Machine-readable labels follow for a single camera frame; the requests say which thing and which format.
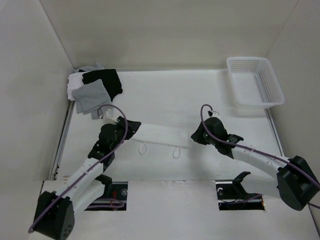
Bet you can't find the folded black tank top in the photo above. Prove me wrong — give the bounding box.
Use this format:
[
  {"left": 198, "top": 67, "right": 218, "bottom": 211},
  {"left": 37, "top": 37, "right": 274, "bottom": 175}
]
[{"left": 82, "top": 69, "right": 123, "bottom": 101}]

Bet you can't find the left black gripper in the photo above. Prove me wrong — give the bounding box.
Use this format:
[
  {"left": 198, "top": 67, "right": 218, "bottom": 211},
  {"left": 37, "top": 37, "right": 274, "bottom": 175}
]
[{"left": 111, "top": 116, "right": 141, "bottom": 151}]

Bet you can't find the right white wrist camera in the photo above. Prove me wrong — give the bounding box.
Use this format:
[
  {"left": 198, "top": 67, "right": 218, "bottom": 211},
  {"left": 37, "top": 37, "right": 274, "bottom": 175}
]
[{"left": 207, "top": 110, "right": 220, "bottom": 117}]

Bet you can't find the folded white tank top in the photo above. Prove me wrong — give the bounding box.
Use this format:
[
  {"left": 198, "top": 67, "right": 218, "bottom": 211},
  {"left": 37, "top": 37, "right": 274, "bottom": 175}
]
[{"left": 67, "top": 72, "right": 84, "bottom": 101}]

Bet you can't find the white tank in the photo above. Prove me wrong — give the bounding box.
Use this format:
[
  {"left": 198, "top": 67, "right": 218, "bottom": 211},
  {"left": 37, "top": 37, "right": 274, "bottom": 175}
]
[
  {"left": 67, "top": 72, "right": 84, "bottom": 101},
  {"left": 131, "top": 123, "right": 192, "bottom": 159}
]

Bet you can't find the folded grey tank top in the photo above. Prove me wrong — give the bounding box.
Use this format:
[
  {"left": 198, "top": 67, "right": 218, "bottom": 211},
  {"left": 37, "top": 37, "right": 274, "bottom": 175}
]
[{"left": 71, "top": 79, "right": 111, "bottom": 120}]

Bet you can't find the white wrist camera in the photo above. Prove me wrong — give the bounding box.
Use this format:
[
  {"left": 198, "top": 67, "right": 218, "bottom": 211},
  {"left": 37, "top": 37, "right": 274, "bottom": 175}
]
[
  {"left": 101, "top": 111, "right": 118, "bottom": 125},
  {"left": 207, "top": 110, "right": 220, "bottom": 117}
]

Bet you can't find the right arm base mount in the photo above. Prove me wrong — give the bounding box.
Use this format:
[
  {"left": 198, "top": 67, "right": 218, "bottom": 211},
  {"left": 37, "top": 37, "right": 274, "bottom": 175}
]
[{"left": 215, "top": 171, "right": 265, "bottom": 211}]

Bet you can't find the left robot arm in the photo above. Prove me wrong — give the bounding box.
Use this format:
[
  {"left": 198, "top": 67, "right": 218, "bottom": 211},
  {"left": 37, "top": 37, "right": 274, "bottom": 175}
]
[{"left": 28, "top": 116, "right": 141, "bottom": 240}]

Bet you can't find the light grey folded top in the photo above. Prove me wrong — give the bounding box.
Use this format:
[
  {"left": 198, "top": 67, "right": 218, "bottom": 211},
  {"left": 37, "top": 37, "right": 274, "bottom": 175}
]
[{"left": 73, "top": 62, "right": 105, "bottom": 73}]

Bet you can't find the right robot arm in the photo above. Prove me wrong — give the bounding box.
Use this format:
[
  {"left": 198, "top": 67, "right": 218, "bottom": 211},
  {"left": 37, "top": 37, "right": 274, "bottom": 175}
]
[{"left": 190, "top": 117, "right": 320, "bottom": 211}]

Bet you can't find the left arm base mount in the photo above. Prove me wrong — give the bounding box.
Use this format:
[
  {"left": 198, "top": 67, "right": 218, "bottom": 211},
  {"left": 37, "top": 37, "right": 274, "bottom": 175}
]
[{"left": 86, "top": 182, "right": 129, "bottom": 212}]

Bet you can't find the white plastic basket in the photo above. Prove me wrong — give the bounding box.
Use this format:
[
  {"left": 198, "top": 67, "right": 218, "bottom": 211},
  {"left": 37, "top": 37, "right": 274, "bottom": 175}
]
[{"left": 226, "top": 56, "right": 285, "bottom": 110}]

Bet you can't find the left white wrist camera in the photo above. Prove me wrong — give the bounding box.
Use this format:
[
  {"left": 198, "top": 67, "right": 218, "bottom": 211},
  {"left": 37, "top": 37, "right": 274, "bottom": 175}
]
[{"left": 101, "top": 111, "right": 118, "bottom": 125}]

